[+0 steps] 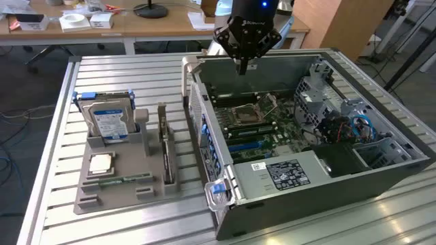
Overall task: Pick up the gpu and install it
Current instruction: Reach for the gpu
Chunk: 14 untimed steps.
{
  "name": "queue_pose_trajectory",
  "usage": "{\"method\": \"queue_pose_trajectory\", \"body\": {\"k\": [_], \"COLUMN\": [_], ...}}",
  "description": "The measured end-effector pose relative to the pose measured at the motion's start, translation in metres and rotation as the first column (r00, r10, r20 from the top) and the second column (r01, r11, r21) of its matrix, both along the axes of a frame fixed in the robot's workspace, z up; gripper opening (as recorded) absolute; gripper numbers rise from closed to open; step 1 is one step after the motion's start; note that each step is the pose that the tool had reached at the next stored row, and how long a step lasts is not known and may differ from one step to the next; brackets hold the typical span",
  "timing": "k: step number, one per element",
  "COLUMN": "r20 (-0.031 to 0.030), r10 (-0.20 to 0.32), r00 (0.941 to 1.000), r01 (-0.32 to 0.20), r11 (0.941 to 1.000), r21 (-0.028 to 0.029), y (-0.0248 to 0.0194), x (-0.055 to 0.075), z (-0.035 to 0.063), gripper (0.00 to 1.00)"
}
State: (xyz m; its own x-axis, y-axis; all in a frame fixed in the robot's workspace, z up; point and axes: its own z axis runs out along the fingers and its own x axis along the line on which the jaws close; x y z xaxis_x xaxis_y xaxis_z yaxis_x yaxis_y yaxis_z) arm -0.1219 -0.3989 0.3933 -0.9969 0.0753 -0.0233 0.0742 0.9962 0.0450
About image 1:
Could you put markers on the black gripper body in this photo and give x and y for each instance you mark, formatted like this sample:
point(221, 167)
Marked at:
point(253, 25)

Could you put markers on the graphics card with metal bracket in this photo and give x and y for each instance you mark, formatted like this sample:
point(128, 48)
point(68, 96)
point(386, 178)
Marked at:
point(169, 158)

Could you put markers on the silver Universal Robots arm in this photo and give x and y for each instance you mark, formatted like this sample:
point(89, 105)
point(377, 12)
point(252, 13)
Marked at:
point(222, 9)

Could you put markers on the white paper stack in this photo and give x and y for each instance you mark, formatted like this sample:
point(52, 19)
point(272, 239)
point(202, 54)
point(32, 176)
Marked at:
point(198, 23)

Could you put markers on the brown cardboard box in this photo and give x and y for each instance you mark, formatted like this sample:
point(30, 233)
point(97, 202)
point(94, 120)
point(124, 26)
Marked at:
point(208, 7)

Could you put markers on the black round lamp base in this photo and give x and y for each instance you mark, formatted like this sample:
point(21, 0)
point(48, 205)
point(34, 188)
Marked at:
point(149, 12)

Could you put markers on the wooden cabinet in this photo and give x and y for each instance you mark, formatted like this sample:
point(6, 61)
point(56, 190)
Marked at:
point(357, 25)

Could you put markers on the white box device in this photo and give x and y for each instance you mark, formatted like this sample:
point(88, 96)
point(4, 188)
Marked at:
point(370, 47)

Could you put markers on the CPU socket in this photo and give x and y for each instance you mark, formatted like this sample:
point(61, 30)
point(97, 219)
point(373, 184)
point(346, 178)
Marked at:
point(245, 116)

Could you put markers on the perforated silver drive cage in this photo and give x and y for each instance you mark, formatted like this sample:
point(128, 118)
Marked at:
point(313, 112)

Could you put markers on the green RAM stick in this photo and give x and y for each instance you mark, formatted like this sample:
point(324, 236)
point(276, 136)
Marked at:
point(112, 181)
point(253, 129)

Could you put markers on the green motherboard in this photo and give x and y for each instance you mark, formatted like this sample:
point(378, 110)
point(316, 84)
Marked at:
point(282, 130)

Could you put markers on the small white cardboard box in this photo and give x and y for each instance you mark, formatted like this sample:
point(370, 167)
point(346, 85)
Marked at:
point(101, 21)

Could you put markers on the black slanted stand pole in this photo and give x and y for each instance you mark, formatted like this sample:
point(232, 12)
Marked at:
point(408, 60)

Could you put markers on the blue expansion slot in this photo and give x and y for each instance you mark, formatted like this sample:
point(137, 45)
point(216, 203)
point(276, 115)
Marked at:
point(246, 147)

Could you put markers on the white box with tape roll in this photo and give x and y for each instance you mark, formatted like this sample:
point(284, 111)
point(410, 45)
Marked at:
point(74, 24)

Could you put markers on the wooden desk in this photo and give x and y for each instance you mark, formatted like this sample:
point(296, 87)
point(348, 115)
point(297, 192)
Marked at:
point(50, 34)

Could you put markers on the grey power supply unit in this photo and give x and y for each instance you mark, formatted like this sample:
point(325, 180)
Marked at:
point(248, 178)

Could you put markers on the silver disk bay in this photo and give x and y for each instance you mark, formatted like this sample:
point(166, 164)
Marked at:
point(384, 150)

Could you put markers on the white box with black top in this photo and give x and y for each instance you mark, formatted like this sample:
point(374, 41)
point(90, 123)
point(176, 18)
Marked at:
point(32, 24)

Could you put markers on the grey parts rack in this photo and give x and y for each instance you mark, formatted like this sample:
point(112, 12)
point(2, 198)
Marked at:
point(129, 163)

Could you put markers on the black office chair base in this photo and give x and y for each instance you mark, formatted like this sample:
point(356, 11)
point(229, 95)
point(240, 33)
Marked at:
point(32, 69)

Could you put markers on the case latch with blue tab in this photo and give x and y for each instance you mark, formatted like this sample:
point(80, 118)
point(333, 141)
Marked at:
point(217, 189)

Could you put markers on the silver CPU chip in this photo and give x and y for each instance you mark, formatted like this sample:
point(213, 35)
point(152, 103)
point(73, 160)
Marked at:
point(100, 163)

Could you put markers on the open black PC case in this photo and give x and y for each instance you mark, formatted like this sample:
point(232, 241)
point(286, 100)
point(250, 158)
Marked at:
point(306, 211)

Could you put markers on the white desk frame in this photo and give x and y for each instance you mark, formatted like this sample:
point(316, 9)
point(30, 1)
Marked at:
point(398, 28)

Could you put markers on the hard disk with blue bracket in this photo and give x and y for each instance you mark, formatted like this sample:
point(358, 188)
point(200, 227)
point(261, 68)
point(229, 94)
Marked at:
point(106, 120)

